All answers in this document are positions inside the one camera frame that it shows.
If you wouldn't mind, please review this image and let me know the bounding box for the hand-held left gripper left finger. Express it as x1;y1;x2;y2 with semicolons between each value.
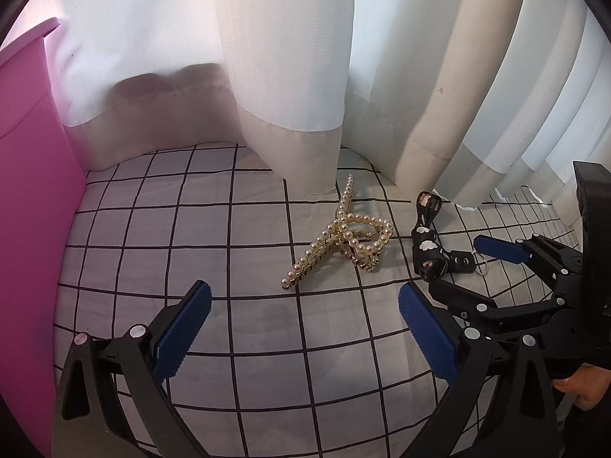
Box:
55;281;212;458

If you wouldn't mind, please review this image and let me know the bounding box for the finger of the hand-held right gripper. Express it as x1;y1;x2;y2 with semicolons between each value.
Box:
428;278;571;335
474;234;583;283

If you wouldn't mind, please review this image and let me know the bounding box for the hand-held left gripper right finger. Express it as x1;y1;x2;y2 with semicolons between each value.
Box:
399;282;564;458

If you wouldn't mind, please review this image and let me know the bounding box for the black keychain strap with ring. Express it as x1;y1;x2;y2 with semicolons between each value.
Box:
411;191;490;282

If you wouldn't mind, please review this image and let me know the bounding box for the pearl hair claw clip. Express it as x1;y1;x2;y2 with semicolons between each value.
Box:
279;175;394;291

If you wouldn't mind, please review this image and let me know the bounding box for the pink storage box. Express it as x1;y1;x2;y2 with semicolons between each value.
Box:
0;16;89;444

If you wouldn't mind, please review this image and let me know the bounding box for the person's right hand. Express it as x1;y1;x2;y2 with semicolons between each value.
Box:
553;366;611;411

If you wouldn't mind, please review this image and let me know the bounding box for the white checked bed sheet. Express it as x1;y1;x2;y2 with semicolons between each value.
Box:
48;143;611;458

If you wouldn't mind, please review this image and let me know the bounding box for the white curtain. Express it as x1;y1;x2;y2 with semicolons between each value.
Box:
10;0;611;211

